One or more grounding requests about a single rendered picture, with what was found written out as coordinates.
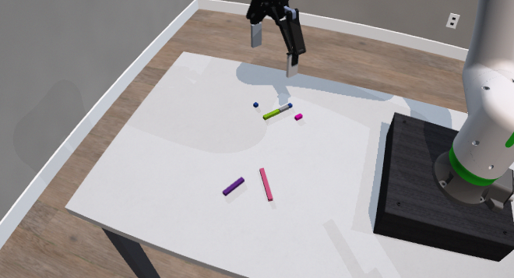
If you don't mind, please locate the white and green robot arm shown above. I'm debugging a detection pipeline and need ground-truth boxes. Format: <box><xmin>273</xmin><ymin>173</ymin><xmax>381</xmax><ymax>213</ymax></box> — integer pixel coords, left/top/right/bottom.
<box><xmin>432</xmin><ymin>0</ymin><xmax>514</xmax><ymax>213</ymax></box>

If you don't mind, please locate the pink rod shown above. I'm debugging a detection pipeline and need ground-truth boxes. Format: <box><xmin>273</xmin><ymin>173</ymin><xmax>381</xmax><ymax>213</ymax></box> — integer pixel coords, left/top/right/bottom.
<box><xmin>259</xmin><ymin>168</ymin><xmax>273</xmax><ymax>202</ymax></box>

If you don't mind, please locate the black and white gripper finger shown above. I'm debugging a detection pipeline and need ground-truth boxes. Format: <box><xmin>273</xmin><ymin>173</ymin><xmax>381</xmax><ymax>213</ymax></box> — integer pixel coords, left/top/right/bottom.
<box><xmin>269</xmin><ymin>6</ymin><xmax>306</xmax><ymax>78</ymax></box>
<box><xmin>246</xmin><ymin>0</ymin><xmax>269</xmax><ymax>48</ymax></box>

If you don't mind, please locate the purple rod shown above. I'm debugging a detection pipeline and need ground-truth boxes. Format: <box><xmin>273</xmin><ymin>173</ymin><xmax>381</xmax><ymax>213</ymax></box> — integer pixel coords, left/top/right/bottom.
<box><xmin>223</xmin><ymin>177</ymin><xmax>245</xmax><ymax>196</ymax></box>

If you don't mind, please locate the grey rod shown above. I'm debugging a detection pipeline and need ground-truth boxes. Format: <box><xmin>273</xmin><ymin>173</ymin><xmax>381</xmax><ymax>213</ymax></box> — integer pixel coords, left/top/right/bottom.
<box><xmin>278</xmin><ymin>105</ymin><xmax>289</xmax><ymax>113</ymax></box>

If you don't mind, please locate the lime green rod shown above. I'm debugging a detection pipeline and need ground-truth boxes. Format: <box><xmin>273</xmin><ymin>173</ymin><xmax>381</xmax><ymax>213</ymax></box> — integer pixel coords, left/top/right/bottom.
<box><xmin>263</xmin><ymin>109</ymin><xmax>280</xmax><ymax>120</ymax></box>

